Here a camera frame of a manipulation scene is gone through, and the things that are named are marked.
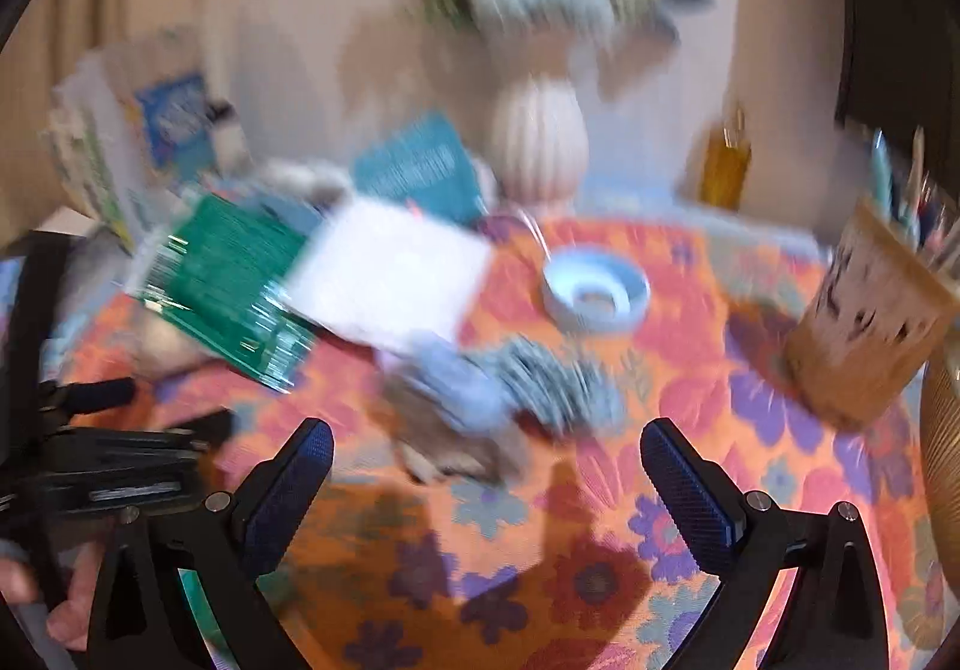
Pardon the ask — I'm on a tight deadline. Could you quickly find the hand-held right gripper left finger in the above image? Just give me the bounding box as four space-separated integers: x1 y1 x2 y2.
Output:
86 417 335 670

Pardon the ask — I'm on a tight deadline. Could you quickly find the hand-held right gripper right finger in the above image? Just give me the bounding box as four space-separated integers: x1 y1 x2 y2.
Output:
639 417 901 670

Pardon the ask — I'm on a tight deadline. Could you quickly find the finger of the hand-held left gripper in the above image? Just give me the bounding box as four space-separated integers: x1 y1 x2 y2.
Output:
169 409 235 450
41 377 137 416

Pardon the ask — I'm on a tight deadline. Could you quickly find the blue plaid bow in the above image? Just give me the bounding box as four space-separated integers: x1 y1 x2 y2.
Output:
480 336 627 437

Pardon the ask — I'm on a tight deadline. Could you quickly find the person's left hand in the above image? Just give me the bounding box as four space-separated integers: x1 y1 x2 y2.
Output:
0 550 102 652

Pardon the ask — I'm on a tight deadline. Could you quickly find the floral orange tablecloth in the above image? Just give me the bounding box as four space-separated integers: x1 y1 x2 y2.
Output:
45 212 946 670

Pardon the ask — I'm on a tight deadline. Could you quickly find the green packet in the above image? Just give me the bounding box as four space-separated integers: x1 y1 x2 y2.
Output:
127 193 320 393

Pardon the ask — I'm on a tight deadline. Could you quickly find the white plush toy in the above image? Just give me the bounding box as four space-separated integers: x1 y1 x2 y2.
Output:
379 332 530 483
255 160 353 206

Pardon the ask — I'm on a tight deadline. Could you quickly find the white and blue tape roll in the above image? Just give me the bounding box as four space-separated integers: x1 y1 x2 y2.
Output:
541 248 650 335

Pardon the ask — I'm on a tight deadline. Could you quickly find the white packet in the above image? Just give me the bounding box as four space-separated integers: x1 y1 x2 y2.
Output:
285 197 492 345

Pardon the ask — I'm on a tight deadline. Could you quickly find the brown cardboard pen holder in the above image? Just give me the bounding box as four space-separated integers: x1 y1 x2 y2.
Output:
784 197 960 427

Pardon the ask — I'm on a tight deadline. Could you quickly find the row of books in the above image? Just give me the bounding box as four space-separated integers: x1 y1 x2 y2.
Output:
41 40 218 251

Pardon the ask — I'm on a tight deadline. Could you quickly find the woven wicker object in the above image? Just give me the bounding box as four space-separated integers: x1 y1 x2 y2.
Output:
919 347 960 566

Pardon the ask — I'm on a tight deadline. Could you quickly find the blue cover book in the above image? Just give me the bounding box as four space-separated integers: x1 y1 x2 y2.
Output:
135 73 216 174

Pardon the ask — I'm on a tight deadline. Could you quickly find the yellow glass bottle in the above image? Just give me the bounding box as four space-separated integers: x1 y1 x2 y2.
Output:
701 107 752 210

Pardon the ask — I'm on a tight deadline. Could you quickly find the bunch of pens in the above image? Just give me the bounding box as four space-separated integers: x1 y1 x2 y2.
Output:
866 125 960 255

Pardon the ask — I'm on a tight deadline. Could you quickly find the white ribbed vase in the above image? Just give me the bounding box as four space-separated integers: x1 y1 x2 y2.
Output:
491 77 590 206

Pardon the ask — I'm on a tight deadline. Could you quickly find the dark monitor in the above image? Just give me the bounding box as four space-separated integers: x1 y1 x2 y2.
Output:
821 0 960 138

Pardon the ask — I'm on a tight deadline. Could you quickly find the teal drawstring pouch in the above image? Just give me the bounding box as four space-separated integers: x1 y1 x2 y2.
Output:
352 110 488 228

